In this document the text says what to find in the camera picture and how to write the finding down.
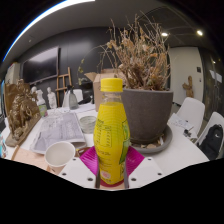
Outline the stack of papers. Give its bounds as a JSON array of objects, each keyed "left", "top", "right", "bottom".
[{"left": 167, "top": 113, "right": 195, "bottom": 138}]

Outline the clear bottle with green label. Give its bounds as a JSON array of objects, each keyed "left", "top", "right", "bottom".
[{"left": 35, "top": 89, "right": 49, "bottom": 118}]

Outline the small white plaster figure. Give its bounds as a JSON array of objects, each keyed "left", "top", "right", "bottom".
[{"left": 46, "top": 87, "right": 58, "bottom": 109}]

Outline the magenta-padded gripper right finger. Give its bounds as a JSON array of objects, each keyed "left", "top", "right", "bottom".
[{"left": 123, "top": 145, "right": 165, "bottom": 190}]

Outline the black backpack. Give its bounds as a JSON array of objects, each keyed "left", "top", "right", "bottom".
[{"left": 198, "top": 124, "right": 224, "bottom": 161}]

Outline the yellow drink bottle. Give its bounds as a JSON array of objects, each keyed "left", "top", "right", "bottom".
[{"left": 93, "top": 77, "right": 131, "bottom": 186}]

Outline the wooden easel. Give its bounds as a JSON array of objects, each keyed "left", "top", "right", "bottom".
[{"left": 54, "top": 66, "right": 73, "bottom": 108}]

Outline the brown relief sculpture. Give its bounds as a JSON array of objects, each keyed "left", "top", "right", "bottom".
[{"left": 4, "top": 79, "right": 43, "bottom": 148}]

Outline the long ceiling light strip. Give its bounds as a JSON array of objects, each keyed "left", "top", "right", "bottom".
[{"left": 2, "top": 0, "right": 96, "bottom": 63}]

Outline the open cardboard box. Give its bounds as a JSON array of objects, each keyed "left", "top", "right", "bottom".
[{"left": 84, "top": 68, "right": 126, "bottom": 113}]

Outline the patterned ceramic mug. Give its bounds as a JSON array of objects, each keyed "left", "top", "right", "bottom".
[{"left": 44, "top": 140, "right": 77, "bottom": 176}]

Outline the white cabinet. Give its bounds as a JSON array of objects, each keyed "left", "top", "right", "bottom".
[{"left": 3, "top": 61, "right": 22, "bottom": 86}]

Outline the dark spray bottle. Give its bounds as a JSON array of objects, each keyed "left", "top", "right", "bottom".
[{"left": 67, "top": 84, "right": 79, "bottom": 110}]

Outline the black wall screen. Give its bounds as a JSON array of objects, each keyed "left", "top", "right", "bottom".
[{"left": 21, "top": 45, "right": 60, "bottom": 85}]

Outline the white chair with papers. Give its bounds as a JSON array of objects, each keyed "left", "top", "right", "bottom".
[{"left": 174, "top": 96, "right": 206, "bottom": 136}]

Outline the grey pot with dried plant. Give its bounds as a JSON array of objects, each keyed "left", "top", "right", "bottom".
[{"left": 78, "top": 13, "right": 174, "bottom": 145}]

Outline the small round white bowl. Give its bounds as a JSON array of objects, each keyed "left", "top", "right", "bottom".
[{"left": 79, "top": 115, "right": 98, "bottom": 134}]

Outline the wooden carved figure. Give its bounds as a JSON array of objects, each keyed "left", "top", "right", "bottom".
[{"left": 182, "top": 75, "right": 195, "bottom": 99}]

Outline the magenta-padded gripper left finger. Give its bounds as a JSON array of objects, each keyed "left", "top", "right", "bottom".
[{"left": 58, "top": 145, "right": 102, "bottom": 190}]

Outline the grey plant saucer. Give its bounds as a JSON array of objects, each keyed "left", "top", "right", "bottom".
[{"left": 129, "top": 124, "right": 174, "bottom": 155}]

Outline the white chair with backpack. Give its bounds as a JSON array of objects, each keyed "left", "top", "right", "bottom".
[{"left": 194, "top": 111, "right": 224, "bottom": 160}]

